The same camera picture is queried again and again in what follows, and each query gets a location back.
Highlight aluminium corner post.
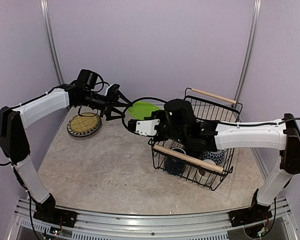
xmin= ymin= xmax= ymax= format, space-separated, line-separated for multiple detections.
xmin=40 ymin=0 xmax=65 ymax=85
xmin=234 ymin=0 xmax=262 ymax=102

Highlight green leaf shaped plate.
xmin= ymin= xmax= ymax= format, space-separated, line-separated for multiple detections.
xmin=127 ymin=101 xmax=161 ymax=120

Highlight black white striped plate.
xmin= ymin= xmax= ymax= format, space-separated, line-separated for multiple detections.
xmin=67 ymin=128 xmax=99 ymax=138

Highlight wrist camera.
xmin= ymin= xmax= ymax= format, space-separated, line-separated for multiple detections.
xmin=127 ymin=119 xmax=160 ymax=137
xmin=76 ymin=69 xmax=98 ymax=89

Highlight wooden rack handle far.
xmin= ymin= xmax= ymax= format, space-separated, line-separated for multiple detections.
xmin=190 ymin=88 xmax=237 ymax=105

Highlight right aluminium corner post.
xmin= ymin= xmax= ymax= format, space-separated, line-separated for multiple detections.
xmin=234 ymin=0 xmax=262 ymax=102

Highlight aluminium front rail frame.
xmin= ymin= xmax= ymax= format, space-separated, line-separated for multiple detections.
xmin=4 ymin=197 xmax=300 ymax=240

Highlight black wire dish rack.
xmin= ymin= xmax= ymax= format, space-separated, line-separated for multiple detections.
xmin=148 ymin=87 xmax=243 ymax=191

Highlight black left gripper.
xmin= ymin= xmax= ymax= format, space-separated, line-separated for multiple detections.
xmin=78 ymin=89 xmax=133 ymax=121

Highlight wooden rack handle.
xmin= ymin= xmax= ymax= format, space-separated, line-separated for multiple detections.
xmin=190 ymin=88 xmax=237 ymax=105
xmin=153 ymin=145 xmax=224 ymax=173

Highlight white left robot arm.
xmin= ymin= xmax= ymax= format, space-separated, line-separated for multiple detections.
xmin=0 ymin=84 xmax=131 ymax=204

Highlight blue white patterned bowl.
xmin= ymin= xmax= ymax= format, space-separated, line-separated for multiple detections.
xmin=199 ymin=150 xmax=225 ymax=165

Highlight dark blue mug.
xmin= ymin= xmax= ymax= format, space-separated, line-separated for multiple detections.
xmin=164 ymin=156 xmax=186 ymax=176

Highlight wooden rack handle near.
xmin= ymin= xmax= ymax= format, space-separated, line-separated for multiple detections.
xmin=153 ymin=145 xmax=224 ymax=173

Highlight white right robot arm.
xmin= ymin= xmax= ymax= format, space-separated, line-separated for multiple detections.
xmin=148 ymin=99 xmax=300 ymax=222

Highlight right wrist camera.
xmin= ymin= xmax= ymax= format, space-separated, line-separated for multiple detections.
xmin=127 ymin=119 xmax=160 ymax=137

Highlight yellow woven pattern plate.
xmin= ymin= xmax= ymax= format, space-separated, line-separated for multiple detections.
xmin=66 ymin=112 xmax=102 ymax=132

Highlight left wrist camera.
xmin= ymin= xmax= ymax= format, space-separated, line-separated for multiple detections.
xmin=76 ymin=69 xmax=98 ymax=89

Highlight left aluminium corner post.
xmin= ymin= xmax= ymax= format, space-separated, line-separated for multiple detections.
xmin=40 ymin=0 xmax=65 ymax=85

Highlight white cup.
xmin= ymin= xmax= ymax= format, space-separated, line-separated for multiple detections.
xmin=195 ymin=168 xmax=215 ymax=186

